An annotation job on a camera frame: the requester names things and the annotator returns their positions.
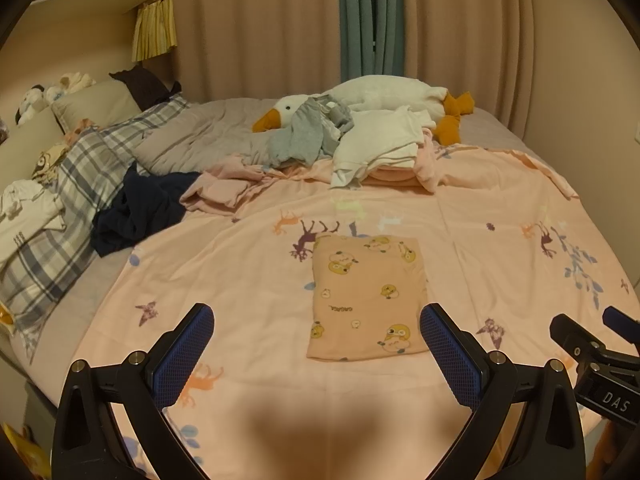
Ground beige padded headboard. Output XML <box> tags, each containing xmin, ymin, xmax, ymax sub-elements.
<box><xmin>0</xmin><ymin>80</ymin><xmax>143</xmax><ymax>191</ymax></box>

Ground owl face plush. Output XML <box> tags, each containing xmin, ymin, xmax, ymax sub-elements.
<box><xmin>32</xmin><ymin>142</ymin><xmax>68</xmax><ymax>181</ymax></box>

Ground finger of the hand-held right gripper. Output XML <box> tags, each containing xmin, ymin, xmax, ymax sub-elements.
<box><xmin>549</xmin><ymin>314</ymin><xmax>608</xmax><ymax>361</ymax></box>
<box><xmin>602</xmin><ymin>306</ymin><xmax>640</xmax><ymax>344</ymax></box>

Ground small pink folded garment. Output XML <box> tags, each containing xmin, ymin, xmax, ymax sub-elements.
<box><xmin>412</xmin><ymin>127</ymin><xmax>451</xmax><ymax>195</ymax></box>

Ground yellow printed item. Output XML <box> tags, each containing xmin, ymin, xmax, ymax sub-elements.
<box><xmin>0</xmin><ymin>422</ymin><xmax>51</xmax><ymax>480</ymax></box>

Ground pink floral cloth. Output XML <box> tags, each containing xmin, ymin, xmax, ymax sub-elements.
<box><xmin>62</xmin><ymin>117</ymin><xmax>101</xmax><ymax>143</ymax></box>

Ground pink animal print blanket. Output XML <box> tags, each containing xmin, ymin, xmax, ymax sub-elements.
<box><xmin>22</xmin><ymin>145</ymin><xmax>636</xmax><ymax>480</ymax></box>

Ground grey plaid pillow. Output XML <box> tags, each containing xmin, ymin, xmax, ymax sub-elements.
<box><xmin>0</xmin><ymin>95</ymin><xmax>193</xmax><ymax>366</ymax></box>

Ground yellow pleated fabric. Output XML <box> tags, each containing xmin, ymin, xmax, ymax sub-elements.
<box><xmin>131</xmin><ymin>0</ymin><xmax>178</xmax><ymax>62</ymax></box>

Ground folded peach garment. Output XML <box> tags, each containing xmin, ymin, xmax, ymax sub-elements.
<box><xmin>367</xmin><ymin>165</ymin><xmax>418</xmax><ymax>188</ymax></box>

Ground teal curtain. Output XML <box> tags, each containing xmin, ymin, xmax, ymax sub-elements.
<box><xmin>337</xmin><ymin>0</ymin><xmax>405</xmax><ymax>81</ymax></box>

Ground crumpled pink garment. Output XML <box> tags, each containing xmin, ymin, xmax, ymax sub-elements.
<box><xmin>179</xmin><ymin>155</ymin><xmax>281</xmax><ymax>216</ymax></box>

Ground white printed clothes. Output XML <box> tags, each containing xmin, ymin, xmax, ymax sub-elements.
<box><xmin>0</xmin><ymin>180</ymin><xmax>66</xmax><ymax>266</ymax></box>

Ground cream plush toy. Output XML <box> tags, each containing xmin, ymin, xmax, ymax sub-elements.
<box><xmin>57</xmin><ymin>72</ymin><xmax>96</xmax><ymax>93</ymax></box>

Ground orange cartoon print shirt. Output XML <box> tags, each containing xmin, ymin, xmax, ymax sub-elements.
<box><xmin>305</xmin><ymin>234</ymin><xmax>430</xmax><ymax>363</ymax></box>

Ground white goose plush toy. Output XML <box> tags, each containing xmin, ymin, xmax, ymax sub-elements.
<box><xmin>251</xmin><ymin>75</ymin><xmax>476</xmax><ymax>147</ymax></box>

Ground beige curtain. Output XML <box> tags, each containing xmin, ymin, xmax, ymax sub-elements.
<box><xmin>167</xmin><ymin>0</ymin><xmax>346</xmax><ymax>103</ymax></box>
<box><xmin>400</xmin><ymin>0</ymin><xmax>586</xmax><ymax>141</ymax></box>

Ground grey garment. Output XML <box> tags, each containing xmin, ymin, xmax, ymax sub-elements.
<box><xmin>267</xmin><ymin>97</ymin><xmax>356</xmax><ymax>168</ymax></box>

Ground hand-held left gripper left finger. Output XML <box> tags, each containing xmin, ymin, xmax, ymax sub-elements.
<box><xmin>51</xmin><ymin>303</ymin><xmax>216</xmax><ymax>480</ymax></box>

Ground dark brown cloth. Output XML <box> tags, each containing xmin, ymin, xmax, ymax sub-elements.
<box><xmin>109</xmin><ymin>65</ymin><xmax>182</xmax><ymax>111</ymax></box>

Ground navy blue garment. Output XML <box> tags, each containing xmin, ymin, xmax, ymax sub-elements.
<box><xmin>91</xmin><ymin>162</ymin><xmax>201</xmax><ymax>258</ymax></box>

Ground grey duvet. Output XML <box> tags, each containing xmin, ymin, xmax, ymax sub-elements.
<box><xmin>135</xmin><ymin>96</ymin><xmax>281</xmax><ymax>176</ymax></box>

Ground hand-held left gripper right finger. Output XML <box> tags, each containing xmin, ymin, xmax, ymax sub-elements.
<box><xmin>420</xmin><ymin>303</ymin><xmax>587</xmax><ymax>480</ymax></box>

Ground black and white plush toy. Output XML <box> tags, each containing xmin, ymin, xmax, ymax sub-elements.
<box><xmin>15</xmin><ymin>86</ymin><xmax>48</xmax><ymax>125</ymax></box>

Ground white garment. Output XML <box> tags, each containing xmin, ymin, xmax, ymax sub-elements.
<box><xmin>330</xmin><ymin>106</ymin><xmax>438</xmax><ymax>190</ymax></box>

